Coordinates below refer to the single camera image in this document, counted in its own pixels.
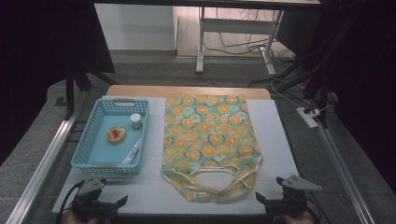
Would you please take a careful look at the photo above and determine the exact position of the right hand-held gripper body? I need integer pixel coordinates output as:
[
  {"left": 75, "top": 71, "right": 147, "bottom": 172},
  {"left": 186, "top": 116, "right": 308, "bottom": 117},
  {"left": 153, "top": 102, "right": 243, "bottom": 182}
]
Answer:
[{"left": 264, "top": 175, "right": 323, "bottom": 218}]

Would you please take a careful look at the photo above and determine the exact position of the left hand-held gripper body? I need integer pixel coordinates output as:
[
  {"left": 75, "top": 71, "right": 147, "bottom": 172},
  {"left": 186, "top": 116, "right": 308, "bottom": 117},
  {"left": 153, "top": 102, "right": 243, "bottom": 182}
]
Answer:
[{"left": 69, "top": 176, "right": 120, "bottom": 222}]

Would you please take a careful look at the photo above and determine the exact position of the light blue plastic basket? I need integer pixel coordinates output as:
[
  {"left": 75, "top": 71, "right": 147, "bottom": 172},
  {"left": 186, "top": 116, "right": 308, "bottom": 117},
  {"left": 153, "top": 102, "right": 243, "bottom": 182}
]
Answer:
[{"left": 70, "top": 96, "right": 150, "bottom": 175}]

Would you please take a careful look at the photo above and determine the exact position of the round orange tin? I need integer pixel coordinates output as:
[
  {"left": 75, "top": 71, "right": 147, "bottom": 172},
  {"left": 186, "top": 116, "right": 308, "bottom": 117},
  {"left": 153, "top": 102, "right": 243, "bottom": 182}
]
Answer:
[{"left": 106, "top": 125, "right": 127, "bottom": 145}]

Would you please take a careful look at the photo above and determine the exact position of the small white-lidded jar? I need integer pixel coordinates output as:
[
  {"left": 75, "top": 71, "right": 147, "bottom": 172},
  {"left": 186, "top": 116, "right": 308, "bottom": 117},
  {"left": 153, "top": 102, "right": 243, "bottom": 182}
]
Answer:
[{"left": 129, "top": 113, "right": 143, "bottom": 130}]

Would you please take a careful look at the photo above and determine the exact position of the orange-slice print cloth bag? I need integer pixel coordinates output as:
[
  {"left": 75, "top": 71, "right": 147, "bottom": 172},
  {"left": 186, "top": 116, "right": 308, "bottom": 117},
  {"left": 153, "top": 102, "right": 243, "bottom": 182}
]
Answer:
[{"left": 161, "top": 93, "right": 263, "bottom": 203}]

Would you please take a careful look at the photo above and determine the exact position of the person's left hand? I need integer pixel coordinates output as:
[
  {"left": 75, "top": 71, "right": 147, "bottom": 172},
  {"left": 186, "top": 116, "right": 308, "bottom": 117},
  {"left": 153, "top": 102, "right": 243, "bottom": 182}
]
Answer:
[{"left": 60, "top": 208, "right": 101, "bottom": 224}]

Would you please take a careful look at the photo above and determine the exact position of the person's right hand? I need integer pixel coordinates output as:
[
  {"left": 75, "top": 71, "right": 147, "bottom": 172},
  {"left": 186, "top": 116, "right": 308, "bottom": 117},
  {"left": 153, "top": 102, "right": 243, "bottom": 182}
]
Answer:
[{"left": 281, "top": 200, "right": 317, "bottom": 224}]

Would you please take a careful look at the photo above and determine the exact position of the white table mat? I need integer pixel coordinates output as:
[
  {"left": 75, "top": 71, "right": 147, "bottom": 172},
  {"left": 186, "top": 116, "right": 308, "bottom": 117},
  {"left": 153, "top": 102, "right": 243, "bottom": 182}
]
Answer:
[{"left": 51, "top": 96, "right": 300, "bottom": 216}]

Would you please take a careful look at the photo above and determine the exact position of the white power strip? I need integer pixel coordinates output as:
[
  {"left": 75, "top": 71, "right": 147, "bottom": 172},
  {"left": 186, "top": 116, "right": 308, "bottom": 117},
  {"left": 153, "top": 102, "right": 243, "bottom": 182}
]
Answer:
[{"left": 296, "top": 106, "right": 321, "bottom": 130}]

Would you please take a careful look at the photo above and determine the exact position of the black tripod stand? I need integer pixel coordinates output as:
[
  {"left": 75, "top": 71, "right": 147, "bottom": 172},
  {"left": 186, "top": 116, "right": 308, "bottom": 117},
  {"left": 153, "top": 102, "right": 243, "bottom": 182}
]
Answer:
[
  {"left": 64, "top": 62, "right": 120, "bottom": 120},
  {"left": 270, "top": 0, "right": 359, "bottom": 129}
]

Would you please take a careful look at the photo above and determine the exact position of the wooden table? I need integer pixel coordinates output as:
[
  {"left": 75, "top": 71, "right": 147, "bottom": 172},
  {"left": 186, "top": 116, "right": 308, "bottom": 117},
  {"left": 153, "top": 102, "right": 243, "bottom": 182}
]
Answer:
[{"left": 106, "top": 85, "right": 272, "bottom": 101}]

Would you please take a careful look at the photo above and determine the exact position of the black curtain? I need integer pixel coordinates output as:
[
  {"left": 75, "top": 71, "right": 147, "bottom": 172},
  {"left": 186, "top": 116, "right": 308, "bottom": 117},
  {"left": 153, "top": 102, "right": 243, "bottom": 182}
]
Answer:
[
  {"left": 320, "top": 0, "right": 396, "bottom": 194},
  {"left": 0, "top": 0, "right": 116, "bottom": 166}
]

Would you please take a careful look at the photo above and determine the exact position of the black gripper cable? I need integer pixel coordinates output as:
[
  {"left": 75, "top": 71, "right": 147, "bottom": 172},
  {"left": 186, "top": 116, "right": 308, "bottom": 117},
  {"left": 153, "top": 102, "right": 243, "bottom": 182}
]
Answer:
[{"left": 58, "top": 179, "right": 86, "bottom": 216}]

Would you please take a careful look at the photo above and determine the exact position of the white floor cable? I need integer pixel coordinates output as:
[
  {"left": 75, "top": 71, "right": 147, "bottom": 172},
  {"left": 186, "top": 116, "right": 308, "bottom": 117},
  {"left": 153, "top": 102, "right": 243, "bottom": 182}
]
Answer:
[{"left": 264, "top": 63, "right": 330, "bottom": 114}]

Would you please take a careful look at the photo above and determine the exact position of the black floor cable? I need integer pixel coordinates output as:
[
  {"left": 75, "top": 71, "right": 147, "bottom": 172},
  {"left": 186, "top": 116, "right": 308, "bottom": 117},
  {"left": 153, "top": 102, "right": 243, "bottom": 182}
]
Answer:
[
  {"left": 202, "top": 7, "right": 297, "bottom": 58},
  {"left": 247, "top": 62, "right": 309, "bottom": 90}
]

